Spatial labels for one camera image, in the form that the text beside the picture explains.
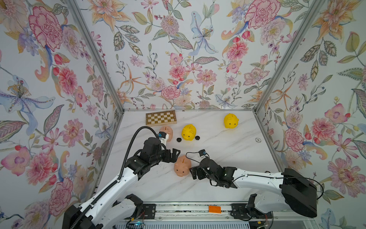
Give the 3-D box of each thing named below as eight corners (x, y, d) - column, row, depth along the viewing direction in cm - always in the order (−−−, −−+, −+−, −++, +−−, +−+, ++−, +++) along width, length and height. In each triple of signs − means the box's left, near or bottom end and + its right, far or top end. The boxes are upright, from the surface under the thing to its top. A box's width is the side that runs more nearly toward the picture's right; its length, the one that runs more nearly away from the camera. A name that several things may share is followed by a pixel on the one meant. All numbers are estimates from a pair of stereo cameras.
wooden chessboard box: (146, 127, 113) (145, 124, 110) (147, 115, 121) (146, 112, 118) (176, 124, 115) (176, 121, 112) (175, 112, 123) (175, 109, 120)
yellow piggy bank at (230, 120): (225, 130, 109) (228, 123, 102) (223, 120, 116) (225, 113, 109) (236, 130, 109) (240, 123, 102) (233, 120, 116) (236, 113, 109)
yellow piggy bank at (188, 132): (180, 137, 105) (179, 130, 98) (187, 129, 110) (188, 121, 103) (189, 143, 102) (189, 136, 95) (196, 134, 107) (197, 127, 100)
